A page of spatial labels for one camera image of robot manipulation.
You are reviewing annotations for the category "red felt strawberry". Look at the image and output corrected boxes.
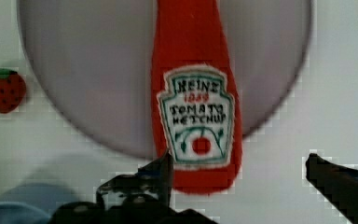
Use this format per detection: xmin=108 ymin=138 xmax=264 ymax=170
xmin=0 ymin=68 xmax=27 ymax=114

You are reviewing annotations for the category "grey round plate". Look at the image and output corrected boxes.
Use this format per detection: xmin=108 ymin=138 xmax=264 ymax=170
xmin=16 ymin=0 xmax=313 ymax=159

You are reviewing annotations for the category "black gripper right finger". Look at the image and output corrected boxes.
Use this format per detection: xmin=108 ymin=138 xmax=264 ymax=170
xmin=305 ymin=153 xmax=358 ymax=224

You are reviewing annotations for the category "red felt ketchup bottle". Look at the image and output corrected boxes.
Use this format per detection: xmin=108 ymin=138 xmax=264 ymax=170
xmin=151 ymin=0 xmax=242 ymax=195

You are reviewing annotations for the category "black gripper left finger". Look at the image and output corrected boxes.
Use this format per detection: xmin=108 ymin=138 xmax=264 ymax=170
xmin=48 ymin=152 xmax=218 ymax=224

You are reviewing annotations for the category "blue round cup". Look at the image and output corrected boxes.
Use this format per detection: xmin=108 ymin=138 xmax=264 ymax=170
xmin=0 ymin=203 xmax=50 ymax=224

